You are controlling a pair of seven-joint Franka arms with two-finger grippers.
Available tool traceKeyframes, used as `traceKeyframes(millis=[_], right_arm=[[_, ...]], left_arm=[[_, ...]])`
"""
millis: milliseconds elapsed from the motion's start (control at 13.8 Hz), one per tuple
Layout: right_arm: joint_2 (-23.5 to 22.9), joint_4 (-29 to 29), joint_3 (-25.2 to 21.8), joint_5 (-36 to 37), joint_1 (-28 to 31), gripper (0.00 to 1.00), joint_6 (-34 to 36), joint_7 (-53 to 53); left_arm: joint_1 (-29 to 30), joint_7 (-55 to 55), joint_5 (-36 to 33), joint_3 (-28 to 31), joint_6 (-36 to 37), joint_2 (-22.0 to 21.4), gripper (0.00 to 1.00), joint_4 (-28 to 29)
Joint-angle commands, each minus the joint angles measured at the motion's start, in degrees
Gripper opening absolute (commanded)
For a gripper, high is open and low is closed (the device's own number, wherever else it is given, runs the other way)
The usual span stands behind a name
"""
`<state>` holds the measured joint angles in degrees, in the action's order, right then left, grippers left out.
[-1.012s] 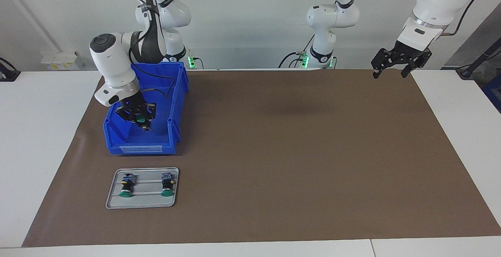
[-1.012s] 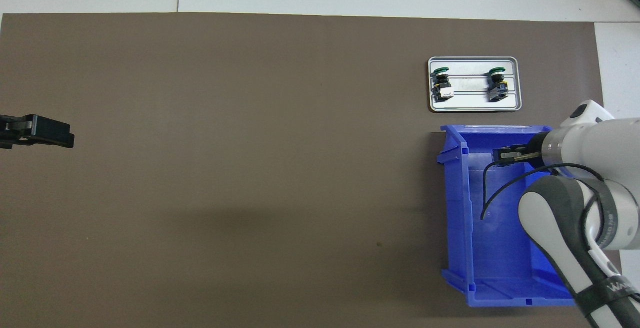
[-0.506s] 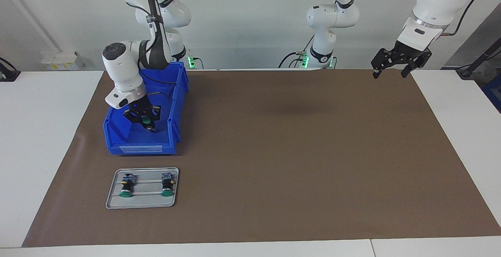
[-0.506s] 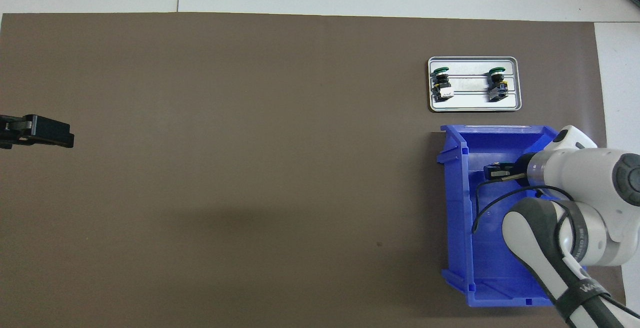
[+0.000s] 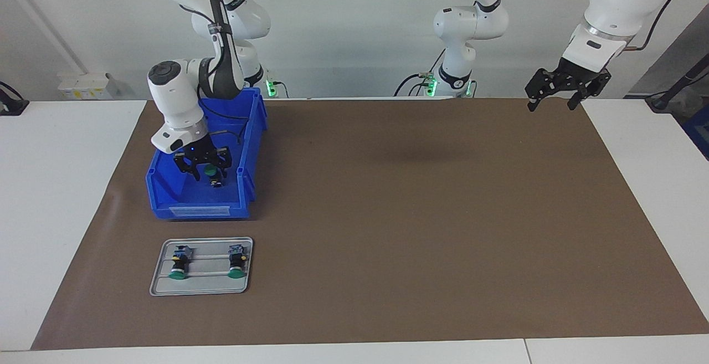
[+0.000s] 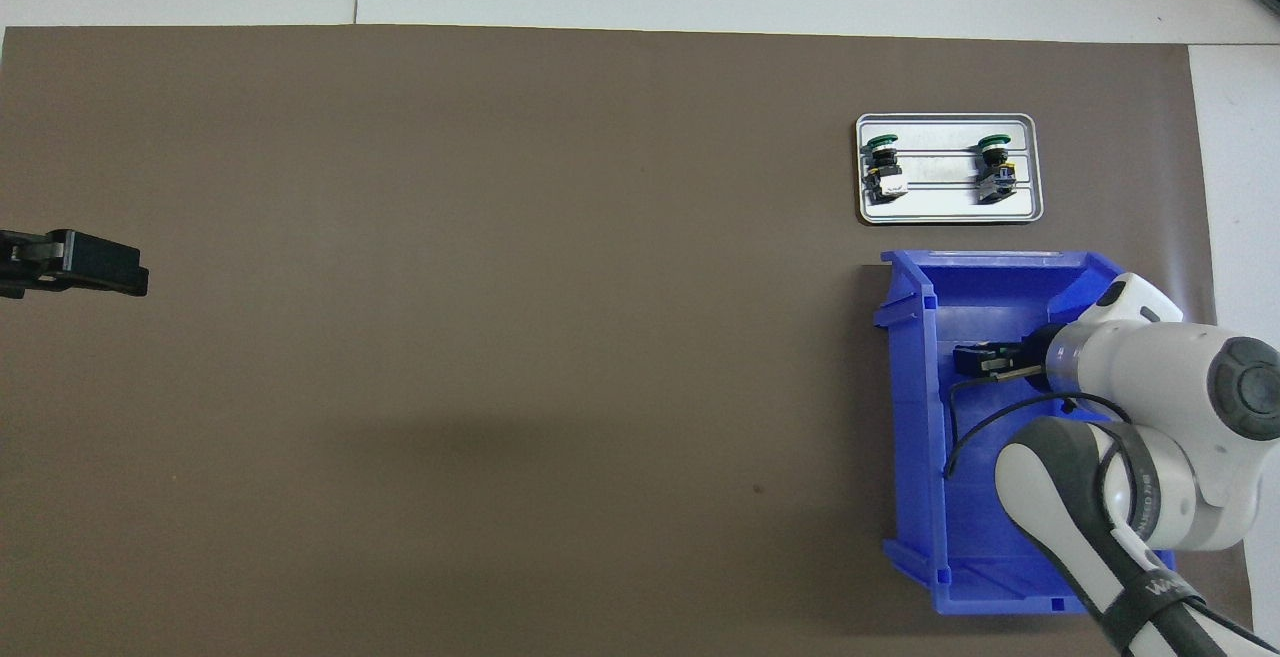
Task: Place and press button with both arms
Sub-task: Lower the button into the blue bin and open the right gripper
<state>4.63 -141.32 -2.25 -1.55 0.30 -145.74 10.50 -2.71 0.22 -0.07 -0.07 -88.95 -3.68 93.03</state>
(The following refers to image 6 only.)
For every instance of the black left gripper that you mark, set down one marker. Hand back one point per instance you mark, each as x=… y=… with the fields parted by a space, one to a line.
x=22 y=262

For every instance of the green push button switch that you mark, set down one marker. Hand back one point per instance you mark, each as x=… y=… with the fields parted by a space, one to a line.
x=885 y=172
x=995 y=177

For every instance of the grey metal tray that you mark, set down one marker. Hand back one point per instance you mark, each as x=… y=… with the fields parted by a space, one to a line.
x=940 y=202

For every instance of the brown table mat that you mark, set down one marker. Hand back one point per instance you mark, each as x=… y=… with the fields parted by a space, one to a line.
x=500 y=237

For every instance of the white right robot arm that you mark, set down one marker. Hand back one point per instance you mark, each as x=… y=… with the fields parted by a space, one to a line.
x=1150 y=437

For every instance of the blue plastic storage bin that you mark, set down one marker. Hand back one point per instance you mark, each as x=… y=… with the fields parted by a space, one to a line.
x=960 y=497

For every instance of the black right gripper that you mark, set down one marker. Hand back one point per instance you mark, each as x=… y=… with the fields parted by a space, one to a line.
x=1035 y=357

